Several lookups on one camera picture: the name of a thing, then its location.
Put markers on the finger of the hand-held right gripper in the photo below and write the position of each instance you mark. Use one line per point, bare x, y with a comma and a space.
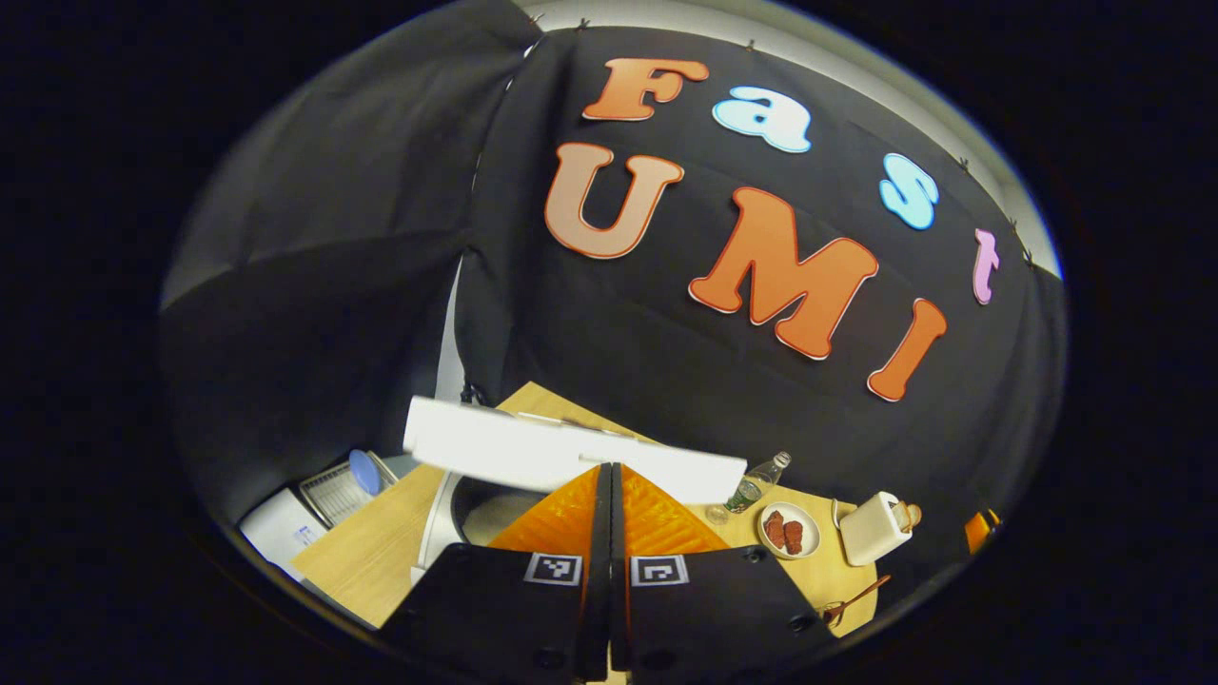
982, 531

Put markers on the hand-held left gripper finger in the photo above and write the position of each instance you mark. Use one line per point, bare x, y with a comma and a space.
620, 590
599, 571

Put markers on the brown wooden spoon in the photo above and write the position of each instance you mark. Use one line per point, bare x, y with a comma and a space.
861, 595

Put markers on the white rice cooker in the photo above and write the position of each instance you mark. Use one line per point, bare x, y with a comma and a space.
495, 447

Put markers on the toasted bread slice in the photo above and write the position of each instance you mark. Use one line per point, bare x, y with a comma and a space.
909, 516

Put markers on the white toaster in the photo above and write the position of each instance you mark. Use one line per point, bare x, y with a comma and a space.
871, 533

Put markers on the red meat piece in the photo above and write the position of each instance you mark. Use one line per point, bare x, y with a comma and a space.
794, 538
775, 528

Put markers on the clear plastic water bottle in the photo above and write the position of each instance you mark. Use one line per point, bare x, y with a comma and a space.
752, 487

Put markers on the white round plate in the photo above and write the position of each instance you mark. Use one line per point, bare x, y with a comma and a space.
809, 544

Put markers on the blue round plate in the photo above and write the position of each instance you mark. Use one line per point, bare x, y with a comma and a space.
364, 472

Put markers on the white box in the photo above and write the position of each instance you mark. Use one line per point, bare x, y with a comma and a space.
281, 533

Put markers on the black backdrop cloth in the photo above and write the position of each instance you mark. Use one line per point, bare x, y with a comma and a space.
333, 285

